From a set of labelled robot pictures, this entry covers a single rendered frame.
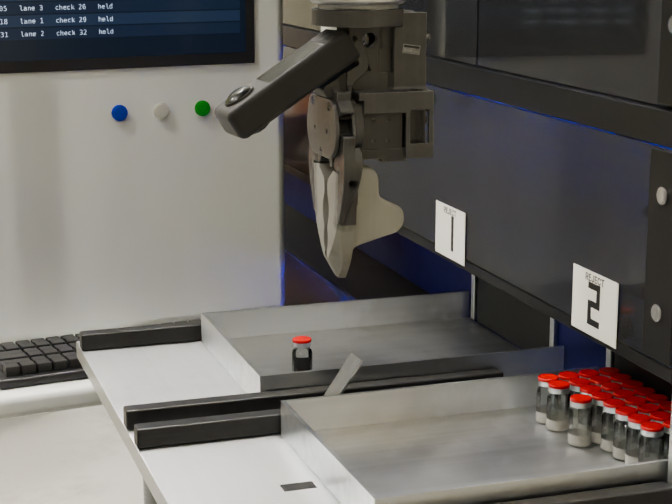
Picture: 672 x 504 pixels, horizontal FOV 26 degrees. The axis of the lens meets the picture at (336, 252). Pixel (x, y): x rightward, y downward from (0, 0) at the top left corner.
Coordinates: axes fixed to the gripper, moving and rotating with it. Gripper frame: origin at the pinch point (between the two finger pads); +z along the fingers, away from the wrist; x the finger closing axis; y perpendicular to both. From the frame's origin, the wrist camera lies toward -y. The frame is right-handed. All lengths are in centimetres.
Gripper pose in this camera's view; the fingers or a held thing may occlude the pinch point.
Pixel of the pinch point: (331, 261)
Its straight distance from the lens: 116.3
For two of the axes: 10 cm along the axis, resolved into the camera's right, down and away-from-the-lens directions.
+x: -3.2, -2.1, 9.3
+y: 9.5, -0.7, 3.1
